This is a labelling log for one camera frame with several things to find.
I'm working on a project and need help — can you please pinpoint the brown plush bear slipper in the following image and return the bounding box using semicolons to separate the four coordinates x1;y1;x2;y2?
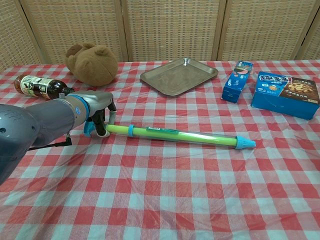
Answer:
65;42;119;88

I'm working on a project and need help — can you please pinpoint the bamboo folding screen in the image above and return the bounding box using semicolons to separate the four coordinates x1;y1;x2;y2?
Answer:
0;0;320;73

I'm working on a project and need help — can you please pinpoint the dark brown drink bottle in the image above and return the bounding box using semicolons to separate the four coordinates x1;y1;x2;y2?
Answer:
14;74;75;102

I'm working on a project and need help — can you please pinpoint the stainless steel rectangular tray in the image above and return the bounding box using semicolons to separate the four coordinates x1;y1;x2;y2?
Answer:
139;57;219;97

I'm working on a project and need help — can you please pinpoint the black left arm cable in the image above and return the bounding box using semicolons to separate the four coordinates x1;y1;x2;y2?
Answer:
27;132;73;151

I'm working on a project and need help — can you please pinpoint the green blue toy water syringe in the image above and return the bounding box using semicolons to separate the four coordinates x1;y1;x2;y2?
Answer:
83;118;257;152

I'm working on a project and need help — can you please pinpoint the blue chocolate chip cookie box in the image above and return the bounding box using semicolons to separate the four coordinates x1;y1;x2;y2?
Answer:
250;71;320;120

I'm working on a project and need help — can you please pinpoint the slim blue Oreo box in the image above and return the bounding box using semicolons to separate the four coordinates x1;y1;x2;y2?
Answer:
220;60;254;104

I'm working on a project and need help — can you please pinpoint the red white checkered tablecloth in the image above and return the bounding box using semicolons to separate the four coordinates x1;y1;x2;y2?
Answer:
0;59;320;240

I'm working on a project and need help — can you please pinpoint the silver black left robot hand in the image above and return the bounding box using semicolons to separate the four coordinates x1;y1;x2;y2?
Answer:
69;90;117;138

